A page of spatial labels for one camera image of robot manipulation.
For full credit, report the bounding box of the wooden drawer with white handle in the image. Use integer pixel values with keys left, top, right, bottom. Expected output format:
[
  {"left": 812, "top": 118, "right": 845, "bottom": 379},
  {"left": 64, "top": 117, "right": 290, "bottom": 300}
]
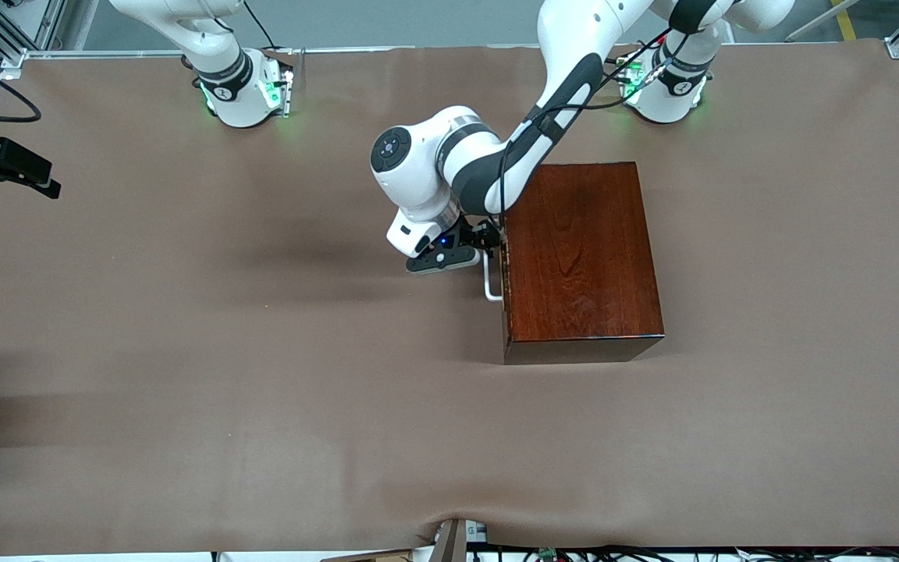
[{"left": 483, "top": 222, "right": 514, "bottom": 360}]

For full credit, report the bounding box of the dark wooden drawer cabinet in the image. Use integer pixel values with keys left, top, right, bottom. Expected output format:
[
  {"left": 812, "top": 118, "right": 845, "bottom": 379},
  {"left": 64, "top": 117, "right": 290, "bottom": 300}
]
[{"left": 500, "top": 162, "right": 666, "bottom": 365}]

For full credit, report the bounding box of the brown paper table cover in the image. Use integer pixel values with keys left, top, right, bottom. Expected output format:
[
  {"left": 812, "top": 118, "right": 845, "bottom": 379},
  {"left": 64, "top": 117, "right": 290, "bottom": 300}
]
[{"left": 0, "top": 39, "right": 899, "bottom": 557}]

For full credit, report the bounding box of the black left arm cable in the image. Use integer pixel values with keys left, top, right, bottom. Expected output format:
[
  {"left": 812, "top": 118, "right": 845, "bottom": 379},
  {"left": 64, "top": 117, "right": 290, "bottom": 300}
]
[{"left": 496, "top": 27, "right": 678, "bottom": 215}]

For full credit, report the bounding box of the black base cable bundle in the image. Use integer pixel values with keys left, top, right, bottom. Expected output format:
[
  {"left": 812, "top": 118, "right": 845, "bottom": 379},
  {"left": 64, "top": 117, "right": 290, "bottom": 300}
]
[{"left": 604, "top": 43, "right": 657, "bottom": 83}]

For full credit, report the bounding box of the metal bracket at table edge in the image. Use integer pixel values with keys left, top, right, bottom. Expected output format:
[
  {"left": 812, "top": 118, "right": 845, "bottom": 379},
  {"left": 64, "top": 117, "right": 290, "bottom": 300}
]
[{"left": 428, "top": 519, "right": 489, "bottom": 562}]

